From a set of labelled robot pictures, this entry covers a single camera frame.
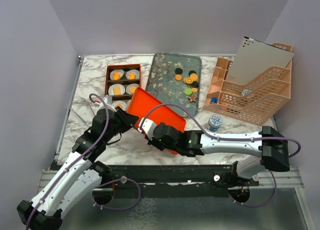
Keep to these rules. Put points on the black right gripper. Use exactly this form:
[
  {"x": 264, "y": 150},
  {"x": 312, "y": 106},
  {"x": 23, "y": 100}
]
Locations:
[{"x": 153, "y": 142}]

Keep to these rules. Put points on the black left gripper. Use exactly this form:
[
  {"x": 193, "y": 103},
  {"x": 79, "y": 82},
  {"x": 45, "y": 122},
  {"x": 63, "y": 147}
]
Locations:
[{"x": 128, "y": 120}]

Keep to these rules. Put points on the orange tin lid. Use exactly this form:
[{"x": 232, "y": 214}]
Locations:
[{"x": 142, "y": 102}]

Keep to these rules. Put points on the orange round dotted cookie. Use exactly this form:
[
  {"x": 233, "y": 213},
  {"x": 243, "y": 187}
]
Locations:
[{"x": 132, "y": 89}]

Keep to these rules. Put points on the orange cookie tin box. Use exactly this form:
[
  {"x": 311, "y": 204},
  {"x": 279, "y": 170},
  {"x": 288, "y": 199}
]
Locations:
[{"x": 124, "y": 81}]

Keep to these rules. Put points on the orange fish cookie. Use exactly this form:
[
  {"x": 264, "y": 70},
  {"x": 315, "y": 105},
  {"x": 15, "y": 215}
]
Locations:
[{"x": 116, "y": 76}]

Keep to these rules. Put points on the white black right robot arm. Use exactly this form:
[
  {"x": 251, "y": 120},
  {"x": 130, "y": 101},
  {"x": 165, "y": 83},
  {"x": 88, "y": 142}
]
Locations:
[{"x": 266, "y": 149}]

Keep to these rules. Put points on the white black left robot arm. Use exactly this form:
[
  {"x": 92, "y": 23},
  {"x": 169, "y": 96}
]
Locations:
[{"x": 80, "y": 174}]

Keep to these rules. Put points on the white paper cup liner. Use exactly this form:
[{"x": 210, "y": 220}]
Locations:
[
  {"x": 110, "y": 90},
  {"x": 124, "y": 104},
  {"x": 118, "y": 70},
  {"x": 129, "y": 86},
  {"x": 137, "y": 73}
]

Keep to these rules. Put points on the brown star cookie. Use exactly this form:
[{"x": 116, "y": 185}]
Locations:
[{"x": 193, "y": 98}]

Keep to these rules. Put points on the green macaron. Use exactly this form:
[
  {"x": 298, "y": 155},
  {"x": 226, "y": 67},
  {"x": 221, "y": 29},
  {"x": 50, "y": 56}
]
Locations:
[{"x": 188, "y": 91}]

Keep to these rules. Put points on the blue round slime jar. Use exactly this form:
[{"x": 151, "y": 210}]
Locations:
[{"x": 214, "y": 122}]

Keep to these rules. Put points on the tan swirl cookie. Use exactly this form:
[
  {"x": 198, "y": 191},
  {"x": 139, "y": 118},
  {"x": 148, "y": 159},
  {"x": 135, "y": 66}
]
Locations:
[{"x": 194, "y": 90}]

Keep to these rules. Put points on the blue floral serving tray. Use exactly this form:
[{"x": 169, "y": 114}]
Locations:
[{"x": 162, "y": 84}]

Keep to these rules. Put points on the black sandwich cookie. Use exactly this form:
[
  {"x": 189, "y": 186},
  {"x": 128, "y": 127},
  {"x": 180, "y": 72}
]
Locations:
[
  {"x": 195, "y": 84},
  {"x": 178, "y": 71},
  {"x": 192, "y": 72}
]

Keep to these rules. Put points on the yellow lotus slice cookie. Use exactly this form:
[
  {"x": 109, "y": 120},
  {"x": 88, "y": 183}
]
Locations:
[{"x": 188, "y": 80}]

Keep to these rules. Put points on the blue capped bottle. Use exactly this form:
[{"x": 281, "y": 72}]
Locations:
[{"x": 213, "y": 100}]

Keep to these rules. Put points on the tan round dotted cookie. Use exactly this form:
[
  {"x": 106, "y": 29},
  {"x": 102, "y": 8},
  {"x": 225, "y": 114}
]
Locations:
[{"x": 194, "y": 77}]

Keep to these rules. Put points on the blue white round jar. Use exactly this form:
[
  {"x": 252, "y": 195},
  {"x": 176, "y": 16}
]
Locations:
[{"x": 246, "y": 92}]

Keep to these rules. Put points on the peach plastic desk organizer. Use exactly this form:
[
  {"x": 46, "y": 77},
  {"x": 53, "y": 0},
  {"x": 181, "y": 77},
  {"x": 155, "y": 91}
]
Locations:
[{"x": 269, "y": 92}]

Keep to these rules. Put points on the grey notebook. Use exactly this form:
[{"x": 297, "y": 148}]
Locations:
[{"x": 253, "y": 58}]

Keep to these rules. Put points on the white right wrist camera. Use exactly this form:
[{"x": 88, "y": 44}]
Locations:
[{"x": 146, "y": 127}]

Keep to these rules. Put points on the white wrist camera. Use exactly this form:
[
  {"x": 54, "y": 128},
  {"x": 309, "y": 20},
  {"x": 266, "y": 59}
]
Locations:
[
  {"x": 107, "y": 99},
  {"x": 146, "y": 127}
]

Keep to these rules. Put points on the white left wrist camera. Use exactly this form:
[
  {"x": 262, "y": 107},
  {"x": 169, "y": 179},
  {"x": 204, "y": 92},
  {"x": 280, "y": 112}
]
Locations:
[{"x": 107, "y": 99}]

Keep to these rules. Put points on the black metal base rail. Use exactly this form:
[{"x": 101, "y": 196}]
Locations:
[{"x": 155, "y": 181}]

